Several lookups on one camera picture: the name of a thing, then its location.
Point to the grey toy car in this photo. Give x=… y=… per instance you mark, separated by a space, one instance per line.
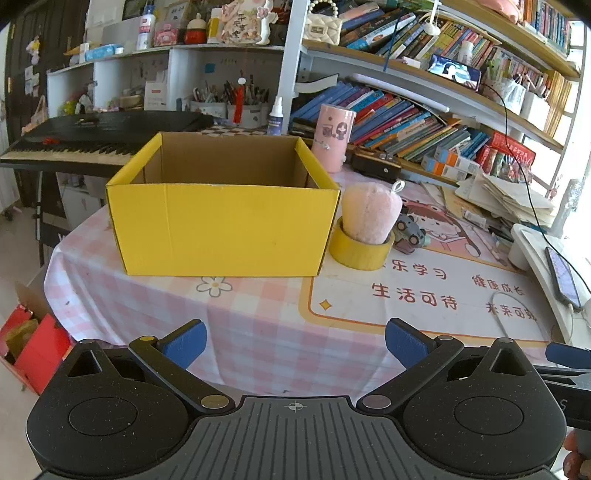
x=410 y=230

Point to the brown envelope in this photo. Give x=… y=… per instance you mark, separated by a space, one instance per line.
x=445 y=198

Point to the pink cartoon ornament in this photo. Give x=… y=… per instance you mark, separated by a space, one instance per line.
x=244 y=23

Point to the row of leaning books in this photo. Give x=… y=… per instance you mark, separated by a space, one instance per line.
x=392 y=120

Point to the white bookshelf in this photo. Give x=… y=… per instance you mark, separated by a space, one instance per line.
x=292 y=69

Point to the white quilted handbag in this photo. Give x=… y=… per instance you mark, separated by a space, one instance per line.
x=322 y=26

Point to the pink cartoon cylinder container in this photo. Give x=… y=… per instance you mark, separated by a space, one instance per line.
x=333 y=138

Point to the light blue packet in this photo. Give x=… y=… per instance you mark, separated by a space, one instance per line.
x=104 y=51

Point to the red printed gift box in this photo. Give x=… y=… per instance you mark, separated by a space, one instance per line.
x=510 y=154

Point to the propped phone showing video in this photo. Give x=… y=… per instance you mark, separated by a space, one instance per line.
x=455 y=70

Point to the red boxes on floor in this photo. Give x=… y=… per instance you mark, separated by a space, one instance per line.
x=37 y=350

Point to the pink small box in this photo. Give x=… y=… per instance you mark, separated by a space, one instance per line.
x=166 y=34

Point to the black electronic keyboard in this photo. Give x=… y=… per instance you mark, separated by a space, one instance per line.
x=92 y=134

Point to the yellow cardboard box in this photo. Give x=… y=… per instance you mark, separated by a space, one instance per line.
x=221 y=230

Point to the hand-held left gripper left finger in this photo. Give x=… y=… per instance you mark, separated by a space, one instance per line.
x=184 y=344

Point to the white spray bottle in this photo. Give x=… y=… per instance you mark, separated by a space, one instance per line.
x=275 y=120

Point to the row of shelf books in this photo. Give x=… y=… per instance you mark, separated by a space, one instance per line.
x=415 y=32

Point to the smartphone with lit screen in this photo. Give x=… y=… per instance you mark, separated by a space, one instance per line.
x=563 y=277

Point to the person's right hand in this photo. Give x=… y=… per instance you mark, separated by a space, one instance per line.
x=572 y=461

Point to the white desk stand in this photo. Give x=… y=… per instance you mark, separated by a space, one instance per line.
x=535 y=258

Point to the wooden chessboard box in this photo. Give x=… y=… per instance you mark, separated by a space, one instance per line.
x=240 y=130

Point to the white pen holder with pens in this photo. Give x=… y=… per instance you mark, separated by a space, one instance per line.
x=231 y=108

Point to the pile of loose papers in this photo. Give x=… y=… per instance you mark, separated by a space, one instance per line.
x=503 y=196

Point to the dark wooden radio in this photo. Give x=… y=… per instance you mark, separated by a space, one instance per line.
x=376 y=164

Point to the white box red label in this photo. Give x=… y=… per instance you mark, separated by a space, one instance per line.
x=156 y=96

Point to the pink plush toy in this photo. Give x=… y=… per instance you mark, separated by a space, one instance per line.
x=369 y=212

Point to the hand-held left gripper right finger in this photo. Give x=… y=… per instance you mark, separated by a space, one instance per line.
x=406 y=341

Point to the red and white doll jar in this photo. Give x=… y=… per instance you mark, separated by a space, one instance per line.
x=195 y=33

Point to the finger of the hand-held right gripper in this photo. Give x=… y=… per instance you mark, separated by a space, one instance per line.
x=563 y=374
x=568 y=353

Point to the orange and blue carton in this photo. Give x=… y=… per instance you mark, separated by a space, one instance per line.
x=438 y=170
x=459 y=159

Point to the pink checked cloth desktop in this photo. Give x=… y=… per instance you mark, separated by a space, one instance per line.
x=240 y=314

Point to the white plastic bottle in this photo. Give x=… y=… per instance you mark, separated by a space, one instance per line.
x=146 y=30

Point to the white storage cabinet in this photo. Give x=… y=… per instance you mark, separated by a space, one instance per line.
x=184 y=69

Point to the red tassel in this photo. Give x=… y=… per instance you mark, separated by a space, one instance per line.
x=237 y=106

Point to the white paper bags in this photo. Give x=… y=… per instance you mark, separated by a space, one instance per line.
x=524 y=99

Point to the yellow tape roll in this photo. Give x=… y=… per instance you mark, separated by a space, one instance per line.
x=355 y=257

